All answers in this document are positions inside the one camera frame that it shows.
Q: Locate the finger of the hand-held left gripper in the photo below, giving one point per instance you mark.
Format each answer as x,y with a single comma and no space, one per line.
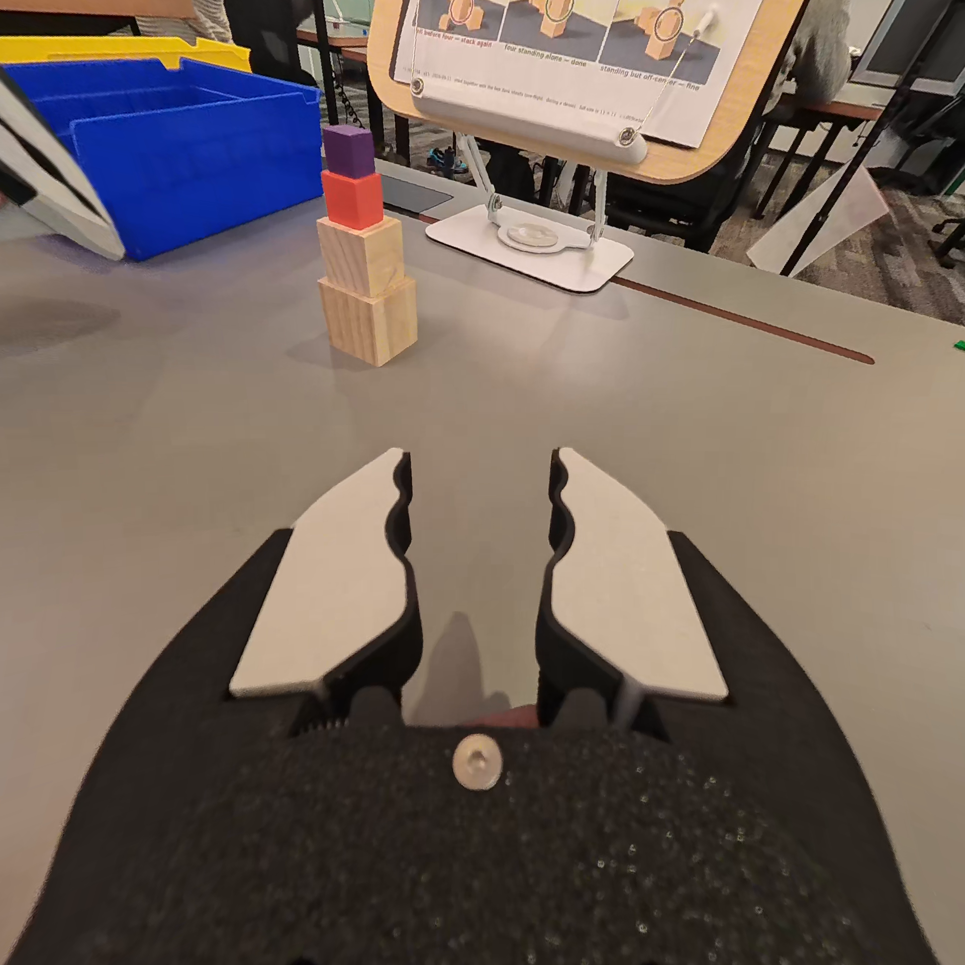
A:
76,229
45,143

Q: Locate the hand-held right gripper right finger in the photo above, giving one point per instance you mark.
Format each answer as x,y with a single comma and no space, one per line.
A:
634,603

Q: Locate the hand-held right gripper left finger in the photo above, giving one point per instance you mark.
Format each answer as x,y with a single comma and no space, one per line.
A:
324,603

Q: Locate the blue plastic bin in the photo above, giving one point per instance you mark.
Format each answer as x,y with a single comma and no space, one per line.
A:
196,151

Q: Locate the red wooden cube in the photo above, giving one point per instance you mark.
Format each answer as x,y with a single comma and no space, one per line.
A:
353,201

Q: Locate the medium wooden cube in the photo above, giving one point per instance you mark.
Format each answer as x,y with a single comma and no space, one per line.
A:
359,254

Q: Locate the purple wooden cube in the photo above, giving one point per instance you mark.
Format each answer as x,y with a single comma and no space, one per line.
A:
350,151

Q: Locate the large wooden cube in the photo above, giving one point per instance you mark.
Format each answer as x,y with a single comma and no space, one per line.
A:
367,320

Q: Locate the yellow plastic bin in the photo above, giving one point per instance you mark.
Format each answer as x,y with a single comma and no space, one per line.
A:
121,50

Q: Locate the black office chair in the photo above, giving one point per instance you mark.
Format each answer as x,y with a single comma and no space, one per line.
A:
679,196

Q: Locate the white slanted panel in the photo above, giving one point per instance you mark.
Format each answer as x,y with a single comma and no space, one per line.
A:
822,226

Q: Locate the white instruction sheet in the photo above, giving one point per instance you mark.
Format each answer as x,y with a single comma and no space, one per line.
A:
573,61

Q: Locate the wooden display board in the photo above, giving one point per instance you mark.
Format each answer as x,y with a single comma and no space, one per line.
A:
769,91

